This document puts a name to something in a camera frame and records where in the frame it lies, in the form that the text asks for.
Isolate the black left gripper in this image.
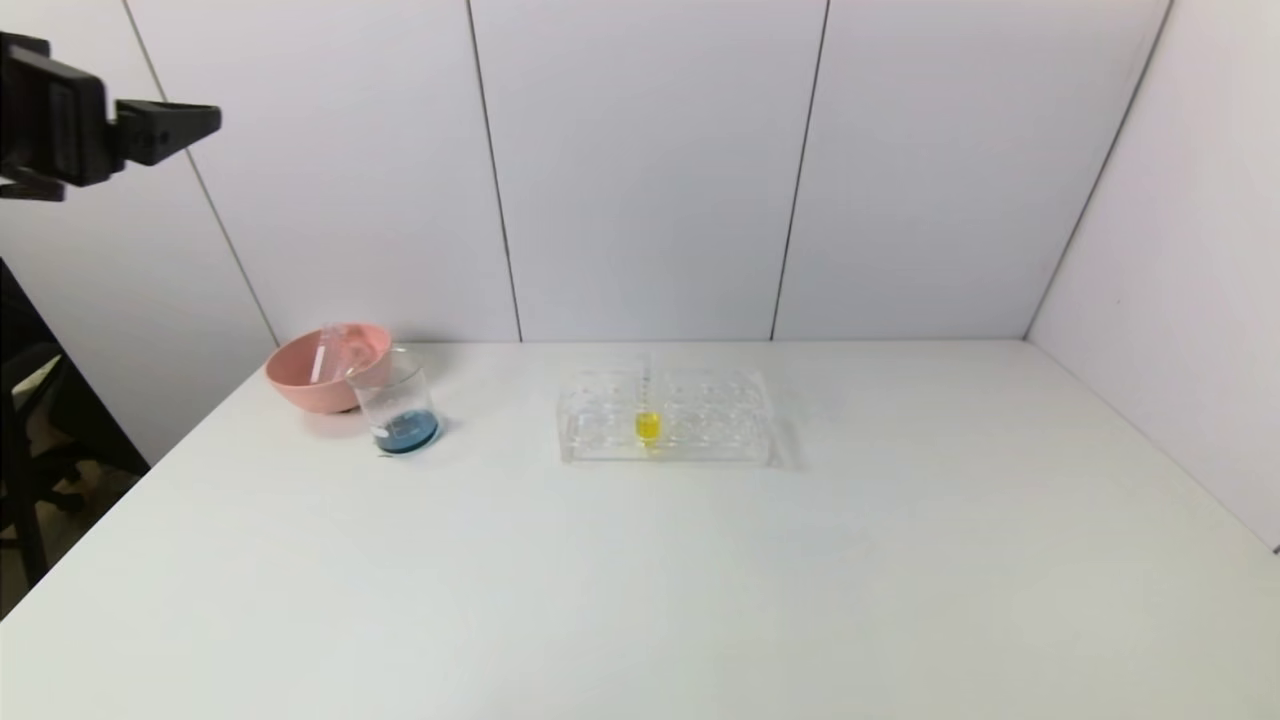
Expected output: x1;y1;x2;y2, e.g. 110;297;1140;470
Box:
0;31;223;188

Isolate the test tube with blue pigment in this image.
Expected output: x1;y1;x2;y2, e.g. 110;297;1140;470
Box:
308;323;351;386

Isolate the test tube with red pigment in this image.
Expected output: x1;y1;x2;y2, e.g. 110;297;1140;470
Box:
340;325;386;373

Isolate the test tube with yellow pigment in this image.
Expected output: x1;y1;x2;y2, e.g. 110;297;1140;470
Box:
631;352;665;449

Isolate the clear acrylic test tube rack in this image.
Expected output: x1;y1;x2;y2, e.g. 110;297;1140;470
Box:
556;364;777;469

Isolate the pink bowl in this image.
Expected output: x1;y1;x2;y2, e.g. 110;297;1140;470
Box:
264;322;395;415

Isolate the dark chair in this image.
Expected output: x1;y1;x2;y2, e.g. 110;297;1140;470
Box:
0;258;151;593

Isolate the clear glass beaker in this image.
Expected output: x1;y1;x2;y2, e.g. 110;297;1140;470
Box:
344;346;444;458

